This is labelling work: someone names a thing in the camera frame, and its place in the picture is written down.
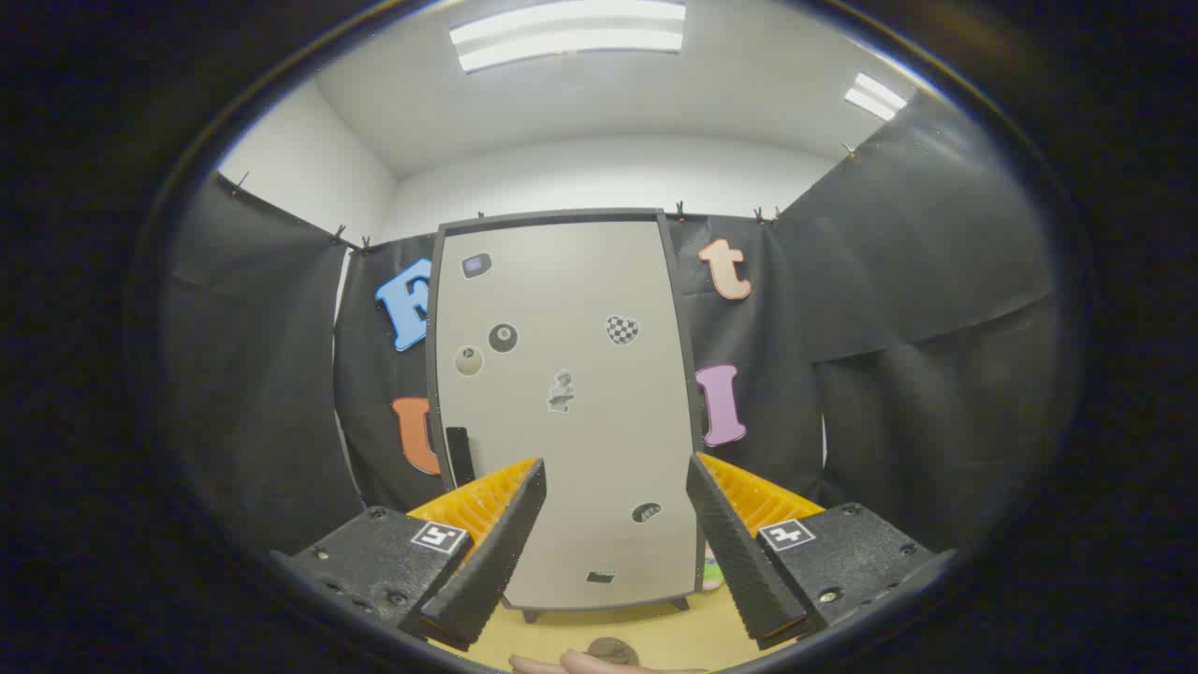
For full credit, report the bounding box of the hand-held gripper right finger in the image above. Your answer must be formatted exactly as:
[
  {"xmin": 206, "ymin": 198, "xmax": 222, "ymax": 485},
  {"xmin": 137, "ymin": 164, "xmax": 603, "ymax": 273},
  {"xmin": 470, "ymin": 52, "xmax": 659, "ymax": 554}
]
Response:
[{"xmin": 686, "ymin": 452, "xmax": 957, "ymax": 652}]

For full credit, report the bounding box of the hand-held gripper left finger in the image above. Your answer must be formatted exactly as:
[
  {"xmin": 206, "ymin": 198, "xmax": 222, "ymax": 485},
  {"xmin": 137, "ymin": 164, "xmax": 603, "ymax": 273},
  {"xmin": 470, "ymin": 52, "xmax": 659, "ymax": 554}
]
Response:
[{"xmin": 271, "ymin": 457, "xmax": 548, "ymax": 653}]

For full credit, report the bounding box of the black door handle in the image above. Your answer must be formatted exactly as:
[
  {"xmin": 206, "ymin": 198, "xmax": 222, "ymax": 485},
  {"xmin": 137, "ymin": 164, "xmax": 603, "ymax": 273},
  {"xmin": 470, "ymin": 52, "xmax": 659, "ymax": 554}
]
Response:
[{"xmin": 446, "ymin": 427, "xmax": 475, "ymax": 489}]

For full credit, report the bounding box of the light grey shoe cabinet door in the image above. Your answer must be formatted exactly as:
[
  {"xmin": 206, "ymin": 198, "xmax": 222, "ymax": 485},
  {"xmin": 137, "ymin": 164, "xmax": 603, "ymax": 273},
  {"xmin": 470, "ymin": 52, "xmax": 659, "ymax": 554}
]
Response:
[{"xmin": 435, "ymin": 220, "xmax": 702, "ymax": 611}]

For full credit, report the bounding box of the dark grey shoe cabinet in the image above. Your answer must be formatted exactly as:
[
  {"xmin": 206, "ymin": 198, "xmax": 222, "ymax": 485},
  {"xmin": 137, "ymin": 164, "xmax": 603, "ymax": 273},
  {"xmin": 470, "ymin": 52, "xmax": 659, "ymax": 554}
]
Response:
[{"xmin": 426, "ymin": 208, "xmax": 708, "ymax": 624}]

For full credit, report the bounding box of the black backdrop cloth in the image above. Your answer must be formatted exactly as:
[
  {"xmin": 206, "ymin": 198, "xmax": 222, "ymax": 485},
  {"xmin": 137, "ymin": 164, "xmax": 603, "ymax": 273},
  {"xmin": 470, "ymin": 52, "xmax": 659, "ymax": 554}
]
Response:
[{"xmin": 164, "ymin": 89, "xmax": 1059, "ymax": 563}]

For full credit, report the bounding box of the small ceiling light panel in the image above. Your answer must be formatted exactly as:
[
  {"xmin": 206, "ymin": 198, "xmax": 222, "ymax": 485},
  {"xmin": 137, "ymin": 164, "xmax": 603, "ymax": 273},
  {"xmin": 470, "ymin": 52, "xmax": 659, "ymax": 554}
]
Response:
[{"xmin": 844, "ymin": 73, "xmax": 909, "ymax": 123}]

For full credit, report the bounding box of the long ceiling light panel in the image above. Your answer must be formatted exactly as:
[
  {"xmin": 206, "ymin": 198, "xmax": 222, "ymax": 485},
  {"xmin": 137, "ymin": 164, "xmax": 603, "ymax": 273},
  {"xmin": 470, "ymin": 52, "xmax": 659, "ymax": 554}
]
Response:
[{"xmin": 449, "ymin": 0, "xmax": 687, "ymax": 74}]

